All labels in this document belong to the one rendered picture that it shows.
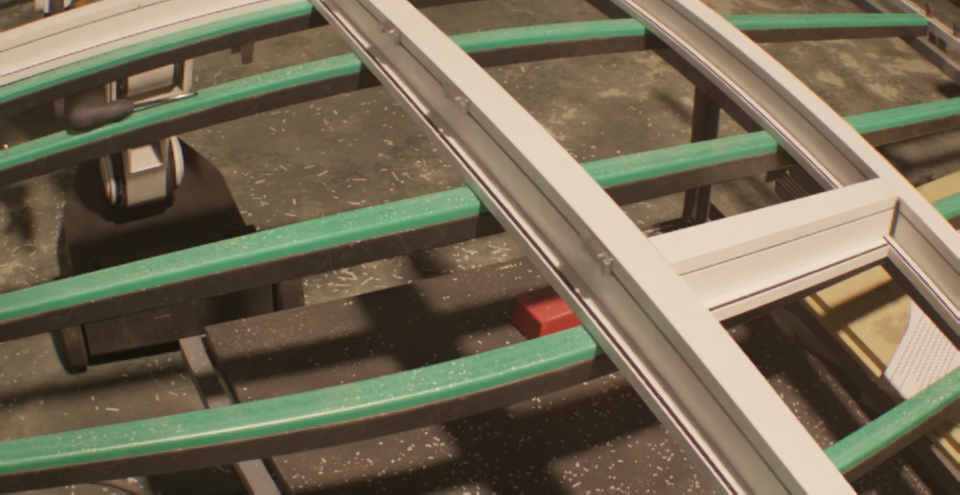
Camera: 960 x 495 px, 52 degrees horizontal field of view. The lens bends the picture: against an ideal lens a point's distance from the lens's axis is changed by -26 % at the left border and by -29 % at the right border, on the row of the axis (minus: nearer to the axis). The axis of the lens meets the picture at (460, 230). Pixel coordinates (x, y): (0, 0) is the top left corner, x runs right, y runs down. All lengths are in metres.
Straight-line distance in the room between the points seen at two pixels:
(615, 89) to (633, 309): 2.42
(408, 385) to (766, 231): 0.37
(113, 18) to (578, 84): 2.03
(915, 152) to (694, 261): 2.62
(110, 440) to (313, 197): 1.99
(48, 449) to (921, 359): 1.16
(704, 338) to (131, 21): 1.01
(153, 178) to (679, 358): 1.60
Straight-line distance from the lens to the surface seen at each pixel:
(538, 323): 1.54
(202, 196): 2.64
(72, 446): 1.00
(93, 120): 1.47
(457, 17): 3.85
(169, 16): 1.74
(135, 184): 2.46
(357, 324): 1.58
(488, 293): 1.64
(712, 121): 1.79
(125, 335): 2.38
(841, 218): 1.26
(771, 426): 0.95
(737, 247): 1.15
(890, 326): 1.63
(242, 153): 3.12
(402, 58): 1.49
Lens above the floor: 1.55
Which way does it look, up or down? 33 degrees down
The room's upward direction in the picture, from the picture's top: 3 degrees clockwise
